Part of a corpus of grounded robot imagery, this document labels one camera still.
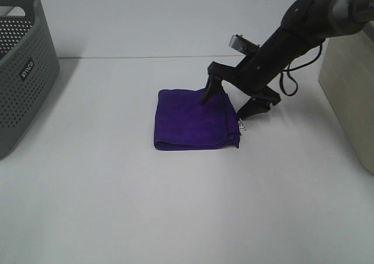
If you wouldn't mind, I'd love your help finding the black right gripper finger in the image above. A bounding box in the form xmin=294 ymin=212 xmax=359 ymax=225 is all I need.
xmin=200 ymin=75 xmax=222 ymax=105
xmin=237 ymin=98 xmax=272 ymax=120

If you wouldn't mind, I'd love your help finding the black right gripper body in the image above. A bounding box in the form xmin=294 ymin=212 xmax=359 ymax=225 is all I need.
xmin=208 ymin=29 xmax=309 ymax=96

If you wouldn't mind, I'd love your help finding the purple towel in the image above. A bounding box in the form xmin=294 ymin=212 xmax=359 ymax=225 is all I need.
xmin=154 ymin=89 xmax=240 ymax=151

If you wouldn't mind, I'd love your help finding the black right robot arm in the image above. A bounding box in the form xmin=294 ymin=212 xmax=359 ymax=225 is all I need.
xmin=200 ymin=0 xmax=373 ymax=119

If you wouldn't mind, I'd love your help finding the beige plastic basket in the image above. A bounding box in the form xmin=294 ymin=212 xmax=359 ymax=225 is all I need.
xmin=318 ymin=30 xmax=373 ymax=173

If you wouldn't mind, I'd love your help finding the grey perforated plastic basket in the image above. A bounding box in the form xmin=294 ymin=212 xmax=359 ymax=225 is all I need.
xmin=1 ymin=0 xmax=60 ymax=158

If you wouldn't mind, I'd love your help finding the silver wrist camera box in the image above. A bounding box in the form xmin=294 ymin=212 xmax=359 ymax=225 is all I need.
xmin=229 ymin=34 xmax=259 ymax=55

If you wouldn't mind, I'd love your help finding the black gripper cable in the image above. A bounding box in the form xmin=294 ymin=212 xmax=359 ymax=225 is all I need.
xmin=279 ymin=39 xmax=324 ymax=97

